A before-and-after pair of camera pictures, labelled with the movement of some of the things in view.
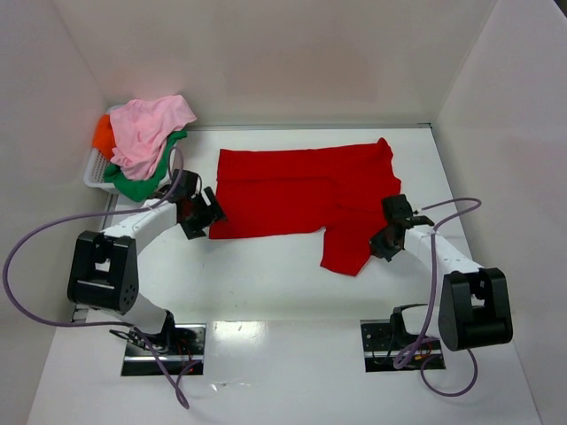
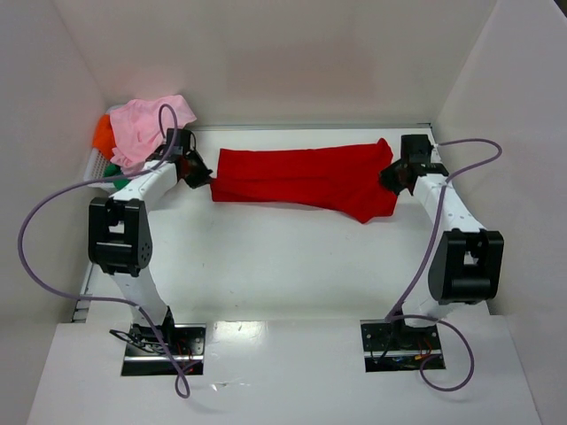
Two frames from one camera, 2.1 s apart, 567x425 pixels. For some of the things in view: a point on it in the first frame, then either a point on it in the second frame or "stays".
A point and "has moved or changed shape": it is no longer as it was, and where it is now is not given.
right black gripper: x=387 y=239 → x=394 y=175
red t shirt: x=342 y=189 has moved or changed shape
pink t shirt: x=140 y=128 stays
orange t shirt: x=103 y=136 stays
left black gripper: x=202 y=215 → x=196 y=171
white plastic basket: x=95 y=175 stays
